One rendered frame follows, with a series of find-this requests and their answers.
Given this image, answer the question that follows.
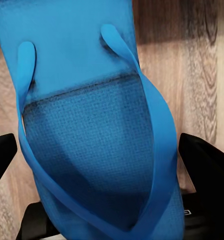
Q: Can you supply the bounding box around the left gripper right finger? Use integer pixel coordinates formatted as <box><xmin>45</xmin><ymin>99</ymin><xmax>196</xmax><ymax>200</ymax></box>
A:
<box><xmin>179</xmin><ymin>133</ymin><xmax>224</xmax><ymax>240</ymax></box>

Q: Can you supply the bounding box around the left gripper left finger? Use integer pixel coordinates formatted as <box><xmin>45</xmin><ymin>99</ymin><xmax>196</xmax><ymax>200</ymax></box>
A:
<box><xmin>0</xmin><ymin>133</ymin><xmax>18</xmax><ymax>180</ymax></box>

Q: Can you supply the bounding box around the sandal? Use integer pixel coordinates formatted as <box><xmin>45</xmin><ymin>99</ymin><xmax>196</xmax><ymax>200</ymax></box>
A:
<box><xmin>0</xmin><ymin>0</ymin><xmax>184</xmax><ymax>240</ymax></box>

